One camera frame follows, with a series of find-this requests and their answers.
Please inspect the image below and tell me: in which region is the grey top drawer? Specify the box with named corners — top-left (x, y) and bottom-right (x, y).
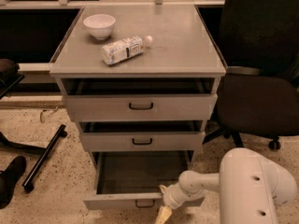
top-left (63, 94), bottom-right (217, 121)

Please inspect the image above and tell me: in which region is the grey drawer cabinet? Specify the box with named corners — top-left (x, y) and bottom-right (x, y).
top-left (49, 4), bottom-right (227, 176)

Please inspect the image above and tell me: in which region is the grey drawer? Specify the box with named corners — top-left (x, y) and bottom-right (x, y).
top-left (82, 150), bottom-right (205, 211)
top-left (79, 132), bottom-right (205, 151)
top-left (63, 94), bottom-right (217, 121)

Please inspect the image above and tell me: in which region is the white ceramic bowl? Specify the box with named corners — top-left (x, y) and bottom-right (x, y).
top-left (83, 14), bottom-right (116, 40)

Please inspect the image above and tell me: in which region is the grey middle drawer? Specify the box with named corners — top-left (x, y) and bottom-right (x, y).
top-left (79, 132), bottom-right (205, 151)

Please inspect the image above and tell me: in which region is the grey bottom drawer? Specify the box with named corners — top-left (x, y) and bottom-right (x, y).
top-left (82, 150), bottom-right (205, 211)

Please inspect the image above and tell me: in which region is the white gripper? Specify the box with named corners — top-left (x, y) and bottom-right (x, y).
top-left (155, 184), bottom-right (187, 224)

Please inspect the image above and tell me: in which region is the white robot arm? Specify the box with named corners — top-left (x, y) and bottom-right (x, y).
top-left (155, 147), bottom-right (298, 224)

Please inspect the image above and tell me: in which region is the plastic bottle with white label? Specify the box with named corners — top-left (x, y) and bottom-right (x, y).
top-left (101, 35), bottom-right (153, 65)

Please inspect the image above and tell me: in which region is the black chair base left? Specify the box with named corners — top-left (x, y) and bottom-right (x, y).
top-left (0, 59), bottom-right (67, 194)

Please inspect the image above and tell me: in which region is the black office chair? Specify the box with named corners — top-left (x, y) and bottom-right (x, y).
top-left (205, 0), bottom-right (299, 149)

